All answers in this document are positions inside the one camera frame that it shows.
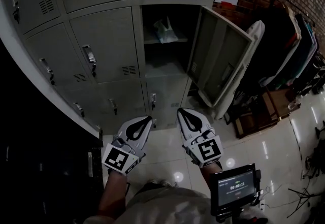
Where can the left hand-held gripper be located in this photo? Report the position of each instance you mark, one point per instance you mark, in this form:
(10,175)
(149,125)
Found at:
(115,158)

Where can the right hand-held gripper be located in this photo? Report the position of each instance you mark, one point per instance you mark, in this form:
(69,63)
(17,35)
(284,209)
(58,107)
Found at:
(209,149)

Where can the grey metal locker cabinet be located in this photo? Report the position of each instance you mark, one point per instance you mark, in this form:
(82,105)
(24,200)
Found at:
(106,40)

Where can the clear plastic bag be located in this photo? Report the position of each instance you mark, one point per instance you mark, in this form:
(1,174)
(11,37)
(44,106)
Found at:
(165,32)

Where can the person's left forearm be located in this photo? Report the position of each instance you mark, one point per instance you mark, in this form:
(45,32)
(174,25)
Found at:
(111,192)

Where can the person's right forearm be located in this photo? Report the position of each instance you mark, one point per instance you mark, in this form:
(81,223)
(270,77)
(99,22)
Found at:
(209,174)

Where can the grey locker door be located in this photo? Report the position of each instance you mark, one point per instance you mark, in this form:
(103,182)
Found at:
(218,52)

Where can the black mounted screen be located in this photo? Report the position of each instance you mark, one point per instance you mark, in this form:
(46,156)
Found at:
(236,188)

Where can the brown wooden stool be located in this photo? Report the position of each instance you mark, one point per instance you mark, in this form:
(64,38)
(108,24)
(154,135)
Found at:
(271,111)

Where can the person's white shirt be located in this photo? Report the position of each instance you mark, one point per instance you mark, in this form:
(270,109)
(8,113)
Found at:
(167,207)

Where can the white power strip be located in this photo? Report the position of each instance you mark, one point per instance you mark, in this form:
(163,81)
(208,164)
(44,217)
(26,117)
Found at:
(262,204)

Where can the clear plastic bottle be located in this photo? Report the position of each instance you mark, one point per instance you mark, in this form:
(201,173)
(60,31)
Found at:
(294,104)

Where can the black chair base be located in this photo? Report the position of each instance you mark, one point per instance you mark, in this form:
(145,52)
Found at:
(321,130)

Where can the clothes rack with garments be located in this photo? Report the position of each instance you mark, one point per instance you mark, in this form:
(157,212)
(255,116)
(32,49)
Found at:
(292,45)

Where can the black tripod stand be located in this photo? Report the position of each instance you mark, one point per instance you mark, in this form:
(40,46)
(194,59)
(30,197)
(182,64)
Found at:
(304,195)

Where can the black metal shelf rack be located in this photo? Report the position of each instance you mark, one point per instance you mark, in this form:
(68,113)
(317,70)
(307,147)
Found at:
(314,75)

